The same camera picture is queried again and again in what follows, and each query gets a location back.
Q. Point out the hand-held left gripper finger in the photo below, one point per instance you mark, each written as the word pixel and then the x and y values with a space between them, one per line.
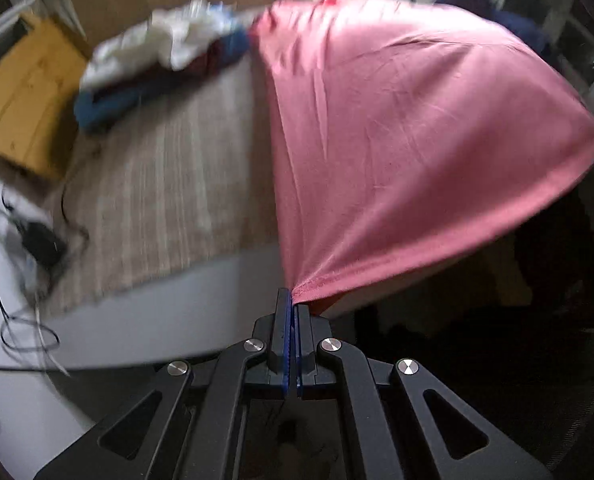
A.
pixel 299 345
pixel 287 340

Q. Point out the pink shirt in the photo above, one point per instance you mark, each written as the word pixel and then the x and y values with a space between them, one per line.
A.
pixel 402 150

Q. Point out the dark blue clothes pile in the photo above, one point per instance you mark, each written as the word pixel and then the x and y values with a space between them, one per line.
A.
pixel 507 15

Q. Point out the white mattress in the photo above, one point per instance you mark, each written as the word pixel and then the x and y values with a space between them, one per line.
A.
pixel 187 320

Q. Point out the beige striped bed cover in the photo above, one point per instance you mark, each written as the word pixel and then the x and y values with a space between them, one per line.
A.
pixel 177 185

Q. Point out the person's dark clothing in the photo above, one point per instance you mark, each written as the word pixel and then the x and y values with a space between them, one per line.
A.
pixel 507 320

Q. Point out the dark red garment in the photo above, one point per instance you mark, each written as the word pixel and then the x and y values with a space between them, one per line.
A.
pixel 187 72

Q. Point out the white cloth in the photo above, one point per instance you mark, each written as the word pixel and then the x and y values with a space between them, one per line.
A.
pixel 147 42

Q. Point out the yellow cardboard box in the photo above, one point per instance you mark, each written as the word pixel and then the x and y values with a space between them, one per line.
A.
pixel 24 95

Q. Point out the white window frame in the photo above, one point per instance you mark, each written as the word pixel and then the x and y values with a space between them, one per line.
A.
pixel 572 30

